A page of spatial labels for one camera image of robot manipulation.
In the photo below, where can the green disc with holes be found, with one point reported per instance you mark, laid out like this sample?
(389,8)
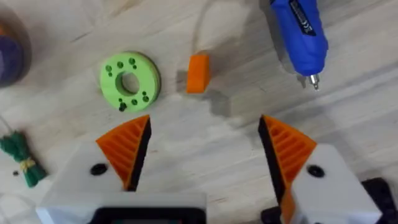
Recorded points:
(130,82)

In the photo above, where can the brown tub of toy vegetables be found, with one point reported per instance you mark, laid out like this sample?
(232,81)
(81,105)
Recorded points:
(11,56)

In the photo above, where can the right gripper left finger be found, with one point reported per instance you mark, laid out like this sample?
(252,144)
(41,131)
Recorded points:
(81,168)

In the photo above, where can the orange ribbed wedge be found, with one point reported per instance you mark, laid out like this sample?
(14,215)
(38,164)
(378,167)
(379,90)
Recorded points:
(198,74)

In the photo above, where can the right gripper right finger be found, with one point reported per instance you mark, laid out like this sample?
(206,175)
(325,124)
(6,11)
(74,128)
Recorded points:
(326,186)

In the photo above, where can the small black screw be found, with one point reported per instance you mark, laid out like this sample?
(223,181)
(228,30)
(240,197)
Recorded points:
(15,173)
(122,106)

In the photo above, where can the green toy vegetable bundle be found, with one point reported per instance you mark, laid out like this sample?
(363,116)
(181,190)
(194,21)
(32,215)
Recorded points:
(23,160)

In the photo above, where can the blue electric screwdriver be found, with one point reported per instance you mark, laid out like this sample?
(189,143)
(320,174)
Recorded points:
(300,37)

